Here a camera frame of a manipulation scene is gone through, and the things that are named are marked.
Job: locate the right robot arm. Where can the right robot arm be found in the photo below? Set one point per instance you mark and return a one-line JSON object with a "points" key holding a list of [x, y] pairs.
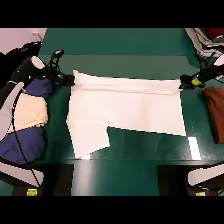
{"points": [[210, 72]]}

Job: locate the grey striped garment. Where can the grey striped garment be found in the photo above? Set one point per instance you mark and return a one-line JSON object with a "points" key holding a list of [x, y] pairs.
{"points": [[203, 41]]}

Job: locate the cream garment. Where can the cream garment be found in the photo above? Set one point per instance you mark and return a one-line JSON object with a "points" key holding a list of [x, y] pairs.
{"points": [[30, 112]]}

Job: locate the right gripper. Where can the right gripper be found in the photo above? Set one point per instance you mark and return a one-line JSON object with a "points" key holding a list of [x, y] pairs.
{"points": [[187, 82]]}

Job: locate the brown garment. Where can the brown garment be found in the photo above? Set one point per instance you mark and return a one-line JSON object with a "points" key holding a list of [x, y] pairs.
{"points": [[216, 111]]}

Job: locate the red garment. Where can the red garment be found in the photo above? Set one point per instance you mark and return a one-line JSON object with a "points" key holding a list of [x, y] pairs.
{"points": [[216, 32]]}

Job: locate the dark blue garment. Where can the dark blue garment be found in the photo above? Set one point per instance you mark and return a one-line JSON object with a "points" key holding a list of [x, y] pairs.
{"points": [[38, 87], [24, 143]]}

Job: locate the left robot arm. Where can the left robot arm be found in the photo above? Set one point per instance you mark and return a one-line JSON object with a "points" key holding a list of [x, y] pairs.
{"points": [[20, 72]]}

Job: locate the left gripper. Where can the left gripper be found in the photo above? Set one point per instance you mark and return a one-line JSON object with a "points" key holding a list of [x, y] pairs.
{"points": [[64, 80]]}

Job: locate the white T-shirt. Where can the white T-shirt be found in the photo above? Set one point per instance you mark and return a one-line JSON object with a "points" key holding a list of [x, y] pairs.
{"points": [[126, 105]]}

